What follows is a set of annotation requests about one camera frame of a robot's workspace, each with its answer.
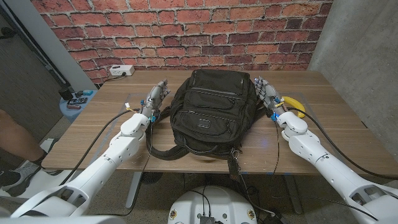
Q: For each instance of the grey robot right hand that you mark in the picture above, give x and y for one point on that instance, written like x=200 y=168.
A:
x=269 y=93

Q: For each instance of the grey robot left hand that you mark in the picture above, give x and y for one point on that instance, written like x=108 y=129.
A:
x=154 y=99

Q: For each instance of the black fabric backpack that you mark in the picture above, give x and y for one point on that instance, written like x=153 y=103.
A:
x=211 y=115

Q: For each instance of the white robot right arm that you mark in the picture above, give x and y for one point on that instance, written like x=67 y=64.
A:
x=329 y=165

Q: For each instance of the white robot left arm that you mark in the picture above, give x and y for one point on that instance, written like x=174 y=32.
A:
x=102 y=161

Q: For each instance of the yellow banana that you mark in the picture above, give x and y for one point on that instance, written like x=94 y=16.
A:
x=297 y=104

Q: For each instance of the white power strip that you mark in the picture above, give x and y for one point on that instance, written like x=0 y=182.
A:
x=119 y=70

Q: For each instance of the small blue gadget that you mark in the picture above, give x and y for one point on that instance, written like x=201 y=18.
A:
x=87 y=92

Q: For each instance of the small red flat item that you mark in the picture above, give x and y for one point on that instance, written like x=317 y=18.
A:
x=74 y=107

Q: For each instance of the blue round stool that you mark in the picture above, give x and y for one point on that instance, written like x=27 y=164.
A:
x=73 y=113

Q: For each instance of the black luggage tag with keyring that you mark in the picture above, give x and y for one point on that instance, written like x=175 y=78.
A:
x=234 y=168

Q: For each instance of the small black cup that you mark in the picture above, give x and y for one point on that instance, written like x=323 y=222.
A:
x=66 y=93

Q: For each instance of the grey metal table leg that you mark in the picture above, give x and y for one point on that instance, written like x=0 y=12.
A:
x=293 y=193
x=133 y=189

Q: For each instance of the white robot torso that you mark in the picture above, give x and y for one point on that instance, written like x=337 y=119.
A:
x=214 y=203

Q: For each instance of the grey sneaker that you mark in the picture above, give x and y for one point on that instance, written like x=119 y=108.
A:
x=29 y=169

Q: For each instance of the person beside the table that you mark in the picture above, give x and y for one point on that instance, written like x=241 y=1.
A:
x=15 y=137

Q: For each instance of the printed brick wall backdrop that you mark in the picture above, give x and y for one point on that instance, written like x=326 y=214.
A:
x=186 y=34

